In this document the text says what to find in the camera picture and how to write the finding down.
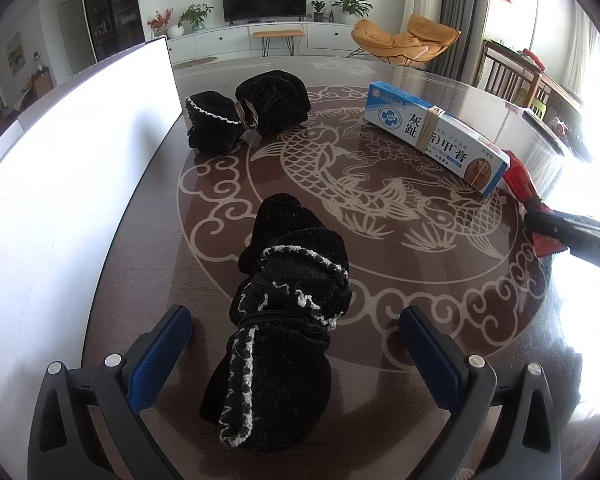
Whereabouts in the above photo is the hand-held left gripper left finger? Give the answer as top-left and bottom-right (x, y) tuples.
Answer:
(27, 304), (194, 480)

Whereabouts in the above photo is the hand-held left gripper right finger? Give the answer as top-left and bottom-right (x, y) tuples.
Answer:
(399, 305), (564, 480)

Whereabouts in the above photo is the red candy pouch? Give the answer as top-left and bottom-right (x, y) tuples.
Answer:
(502, 149), (569, 259)

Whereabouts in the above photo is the white storage box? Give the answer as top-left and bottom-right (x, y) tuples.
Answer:
(0, 35), (183, 480)

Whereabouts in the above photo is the dark patterned glass desktop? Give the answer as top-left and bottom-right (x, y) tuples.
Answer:
(80, 55), (600, 480)

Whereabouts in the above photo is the cluttered wooden side table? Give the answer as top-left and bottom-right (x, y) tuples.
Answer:
(540, 67), (589, 126)

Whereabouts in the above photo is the dark wooden chair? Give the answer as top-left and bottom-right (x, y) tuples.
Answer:
(480, 39), (544, 106)

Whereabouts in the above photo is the red cloth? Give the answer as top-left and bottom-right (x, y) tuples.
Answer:
(522, 49), (549, 71)

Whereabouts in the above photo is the blue and white medicine box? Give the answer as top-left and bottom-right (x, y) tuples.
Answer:
(362, 80), (511, 198)

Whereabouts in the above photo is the white sheer curtain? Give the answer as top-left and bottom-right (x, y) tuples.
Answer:
(562, 5), (600, 96)

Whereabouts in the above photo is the grey curtain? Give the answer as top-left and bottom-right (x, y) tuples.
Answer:
(440, 0), (493, 86)

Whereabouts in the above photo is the orange lounge chair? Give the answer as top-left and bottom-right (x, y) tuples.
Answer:
(347, 13), (461, 69)

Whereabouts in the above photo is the white low television cabinet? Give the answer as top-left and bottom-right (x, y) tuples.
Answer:
(167, 21), (366, 64)

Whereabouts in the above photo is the large leafy potted plant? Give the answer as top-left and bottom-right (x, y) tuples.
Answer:
(330, 0), (373, 25)

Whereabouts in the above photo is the brown wooden sideboard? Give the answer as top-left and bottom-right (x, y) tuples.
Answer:
(30, 70), (54, 101)

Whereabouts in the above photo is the oval beige floor mat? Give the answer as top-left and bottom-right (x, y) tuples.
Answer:
(172, 57), (219, 70)

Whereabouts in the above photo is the wooden bench with metal legs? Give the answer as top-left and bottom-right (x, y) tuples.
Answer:
(252, 29), (306, 57)

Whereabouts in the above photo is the white interior door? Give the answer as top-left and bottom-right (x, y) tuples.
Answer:
(57, 0), (96, 64)

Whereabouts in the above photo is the red flower plant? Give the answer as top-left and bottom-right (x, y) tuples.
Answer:
(147, 8), (174, 36)

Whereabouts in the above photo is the green potted plant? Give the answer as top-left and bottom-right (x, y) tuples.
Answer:
(177, 3), (214, 33)

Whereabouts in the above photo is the dark glass display cabinet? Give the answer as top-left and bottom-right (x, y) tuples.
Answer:
(79, 0), (146, 63)

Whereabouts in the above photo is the black flat television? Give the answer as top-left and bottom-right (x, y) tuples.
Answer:
(221, 0), (308, 26)

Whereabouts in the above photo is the framed wall painting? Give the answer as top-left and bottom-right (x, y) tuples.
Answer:
(6, 31), (27, 76)

